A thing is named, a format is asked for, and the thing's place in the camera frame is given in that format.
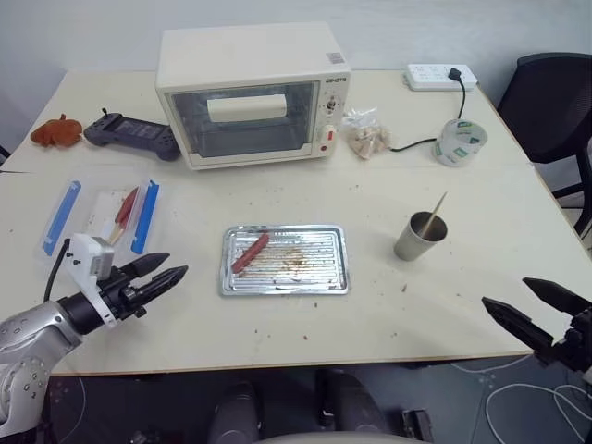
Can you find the clear plastic container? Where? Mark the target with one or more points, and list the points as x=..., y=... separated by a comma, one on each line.
x=99, y=203

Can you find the red sausage on stick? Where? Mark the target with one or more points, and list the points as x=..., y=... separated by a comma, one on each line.
x=127, y=208

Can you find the silver ribbed baking tray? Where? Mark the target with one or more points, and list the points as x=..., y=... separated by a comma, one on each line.
x=300, y=263

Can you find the cream toaster oven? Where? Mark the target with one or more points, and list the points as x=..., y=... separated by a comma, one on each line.
x=240, y=60

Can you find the dark rounded shape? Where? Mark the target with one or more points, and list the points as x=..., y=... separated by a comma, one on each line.
x=233, y=411
x=351, y=402

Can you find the white power strip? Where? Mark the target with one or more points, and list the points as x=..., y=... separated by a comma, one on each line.
x=432, y=74

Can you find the clear bag of snacks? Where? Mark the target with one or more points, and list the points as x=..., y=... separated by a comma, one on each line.
x=367, y=136

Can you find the black mesh office chair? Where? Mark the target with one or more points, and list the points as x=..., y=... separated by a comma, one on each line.
x=550, y=111

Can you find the thin stick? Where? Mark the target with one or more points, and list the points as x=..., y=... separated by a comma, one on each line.
x=437, y=213

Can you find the orange-brown fried chicken toy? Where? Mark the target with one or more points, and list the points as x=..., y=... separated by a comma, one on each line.
x=57, y=131

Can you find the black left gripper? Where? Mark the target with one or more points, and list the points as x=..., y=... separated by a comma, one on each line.
x=121, y=296

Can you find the dark grey handheld controller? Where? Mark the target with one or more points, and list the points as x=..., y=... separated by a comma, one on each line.
x=129, y=131

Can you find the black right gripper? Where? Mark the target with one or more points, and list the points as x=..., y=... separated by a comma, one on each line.
x=578, y=342

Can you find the steel cup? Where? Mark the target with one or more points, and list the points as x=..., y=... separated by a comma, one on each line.
x=416, y=245

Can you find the clear tape roll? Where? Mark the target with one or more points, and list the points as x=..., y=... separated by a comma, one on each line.
x=460, y=141

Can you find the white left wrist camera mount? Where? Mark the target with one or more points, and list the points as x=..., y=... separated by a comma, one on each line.
x=85, y=256

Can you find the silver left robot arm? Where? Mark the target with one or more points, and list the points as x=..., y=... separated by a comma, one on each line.
x=28, y=333

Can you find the blue container clip strip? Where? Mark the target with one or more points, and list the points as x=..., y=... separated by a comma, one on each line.
x=62, y=217
x=145, y=215

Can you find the black floor device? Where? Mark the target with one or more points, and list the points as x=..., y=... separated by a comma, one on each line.
x=416, y=423

